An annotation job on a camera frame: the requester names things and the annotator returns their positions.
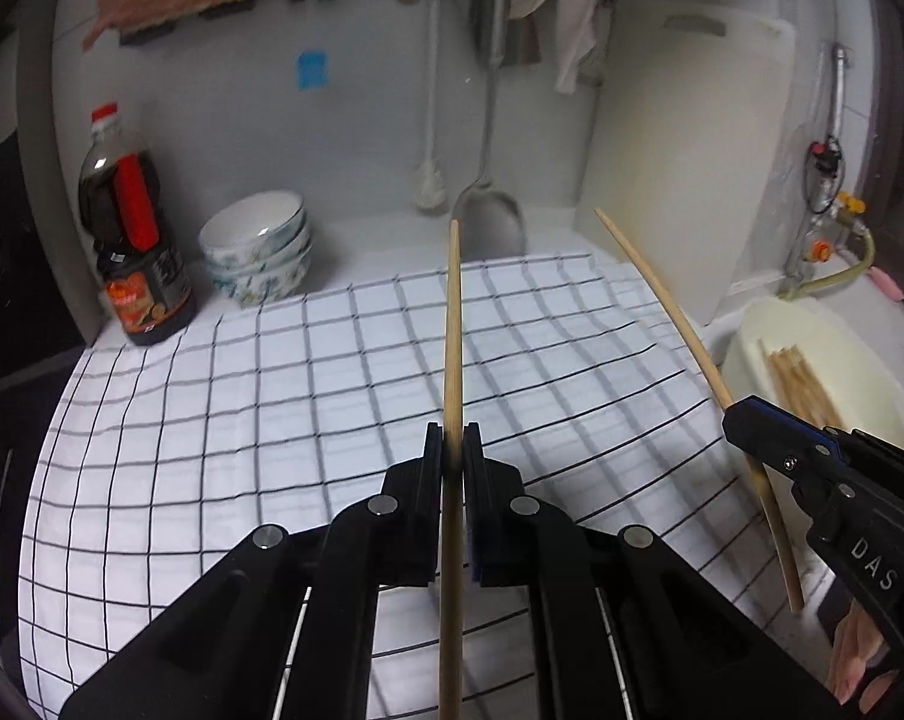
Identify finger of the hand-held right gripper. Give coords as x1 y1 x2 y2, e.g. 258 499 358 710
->
750 394 848 467
722 397 822 482

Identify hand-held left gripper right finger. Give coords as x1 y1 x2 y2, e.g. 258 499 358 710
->
463 422 847 720

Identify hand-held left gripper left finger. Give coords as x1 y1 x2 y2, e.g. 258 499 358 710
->
58 422 447 720

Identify heap of sorted chopsticks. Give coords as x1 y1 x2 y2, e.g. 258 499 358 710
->
756 340 847 432

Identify white plastic basin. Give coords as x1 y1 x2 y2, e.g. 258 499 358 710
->
722 294 904 458

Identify bamboo chopstick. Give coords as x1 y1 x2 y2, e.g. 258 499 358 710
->
438 219 468 720
594 208 806 612

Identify person's right hand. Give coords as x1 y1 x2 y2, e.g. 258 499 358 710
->
829 606 890 704

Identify white black checked cloth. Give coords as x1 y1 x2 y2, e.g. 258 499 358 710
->
18 251 836 720

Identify white floral bowl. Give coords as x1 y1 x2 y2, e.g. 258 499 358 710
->
204 229 312 278
210 247 314 308
199 191 307 256

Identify metal spatula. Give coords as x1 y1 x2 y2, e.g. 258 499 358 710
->
452 0 528 260

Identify black red valve device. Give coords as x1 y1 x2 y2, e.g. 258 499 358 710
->
804 135 847 215

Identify white cutting board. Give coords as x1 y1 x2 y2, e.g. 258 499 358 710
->
572 1 798 327

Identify metal water pipe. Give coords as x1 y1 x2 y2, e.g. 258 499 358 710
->
786 41 854 293

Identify dark soy sauce bottle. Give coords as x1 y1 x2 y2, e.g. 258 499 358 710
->
77 103 198 347

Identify beige rag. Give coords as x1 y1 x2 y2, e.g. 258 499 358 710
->
508 0 601 95

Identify yellowish hose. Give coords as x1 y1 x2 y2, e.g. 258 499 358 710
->
778 225 877 301

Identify brass valve yellow handle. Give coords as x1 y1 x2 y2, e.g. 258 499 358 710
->
834 191 869 230

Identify white long-handled brush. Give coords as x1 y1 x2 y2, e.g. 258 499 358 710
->
411 0 449 212

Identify blue wall sticker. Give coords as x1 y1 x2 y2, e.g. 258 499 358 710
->
296 51 329 91

